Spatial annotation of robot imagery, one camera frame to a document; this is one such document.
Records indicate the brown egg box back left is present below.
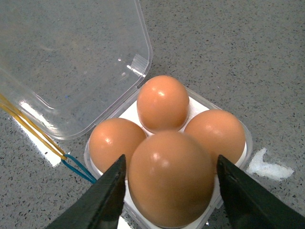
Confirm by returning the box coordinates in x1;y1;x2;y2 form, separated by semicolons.
137;75;190;133

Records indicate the brown egg box front left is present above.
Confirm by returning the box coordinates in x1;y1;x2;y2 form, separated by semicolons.
89;118;147;173

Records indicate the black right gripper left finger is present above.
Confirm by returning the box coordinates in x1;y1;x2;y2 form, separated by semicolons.
46;155;126;229

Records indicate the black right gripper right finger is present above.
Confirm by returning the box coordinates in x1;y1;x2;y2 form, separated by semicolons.
217;155;305;229

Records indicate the brown egg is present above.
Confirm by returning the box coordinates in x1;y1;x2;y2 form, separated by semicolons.
128;131;215;228

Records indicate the yellow rubber band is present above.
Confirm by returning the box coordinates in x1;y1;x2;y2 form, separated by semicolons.
0;94;67;160

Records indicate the clear plastic egg box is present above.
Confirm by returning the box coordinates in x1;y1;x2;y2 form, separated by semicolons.
0;0;253;229

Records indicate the brown egg box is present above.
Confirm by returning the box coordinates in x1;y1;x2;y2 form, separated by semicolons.
184;109;246;164
137;75;190;133
89;118;147;173

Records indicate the brown egg box back right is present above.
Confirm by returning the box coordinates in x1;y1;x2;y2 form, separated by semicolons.
184;109;246;164

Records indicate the blue rubber band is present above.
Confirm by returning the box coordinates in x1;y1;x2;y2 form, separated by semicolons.
61;154;97;184

